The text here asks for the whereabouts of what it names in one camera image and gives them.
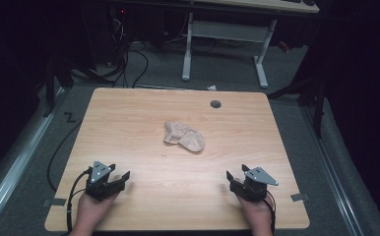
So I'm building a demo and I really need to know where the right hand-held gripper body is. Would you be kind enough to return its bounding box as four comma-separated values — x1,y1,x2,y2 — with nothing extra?
229,166,280,203

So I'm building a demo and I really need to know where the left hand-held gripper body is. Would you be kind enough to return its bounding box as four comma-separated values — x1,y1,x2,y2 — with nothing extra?
85,159,127,202

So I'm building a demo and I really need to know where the beige ankle sock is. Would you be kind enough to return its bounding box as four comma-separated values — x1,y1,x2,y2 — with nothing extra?
163,120,206,153

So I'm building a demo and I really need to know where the person's right hand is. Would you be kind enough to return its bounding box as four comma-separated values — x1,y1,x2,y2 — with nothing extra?
236,196,274,235

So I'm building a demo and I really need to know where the grey tape strip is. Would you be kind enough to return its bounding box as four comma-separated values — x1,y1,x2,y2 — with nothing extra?
43,198,67,207
290,193,310,203

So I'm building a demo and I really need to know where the black metal stand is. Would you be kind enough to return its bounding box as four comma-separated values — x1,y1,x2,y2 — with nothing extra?
268,75,327,139
43,58,75,118

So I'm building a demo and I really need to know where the white-legged desk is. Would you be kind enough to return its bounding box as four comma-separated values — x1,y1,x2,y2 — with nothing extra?
181,0,320,89

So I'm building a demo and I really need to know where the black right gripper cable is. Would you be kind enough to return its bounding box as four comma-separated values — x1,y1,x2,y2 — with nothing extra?
262,191,277,235

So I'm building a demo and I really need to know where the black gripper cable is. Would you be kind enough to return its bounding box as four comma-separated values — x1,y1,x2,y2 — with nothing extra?
65,167,93,234
262,191,277,235

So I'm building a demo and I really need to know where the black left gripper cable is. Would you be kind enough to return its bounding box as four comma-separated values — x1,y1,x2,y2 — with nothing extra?
65,167,93,234

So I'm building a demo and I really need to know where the black floor cable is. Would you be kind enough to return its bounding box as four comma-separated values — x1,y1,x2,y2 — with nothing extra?
47,121,83,193

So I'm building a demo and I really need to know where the metal floor rail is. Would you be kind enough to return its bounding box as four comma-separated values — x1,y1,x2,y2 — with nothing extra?
0,88,64,230
300,104,364,236

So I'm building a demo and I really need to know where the bundle of black cables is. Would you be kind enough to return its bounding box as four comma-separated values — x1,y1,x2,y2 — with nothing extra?
76,9,150,89

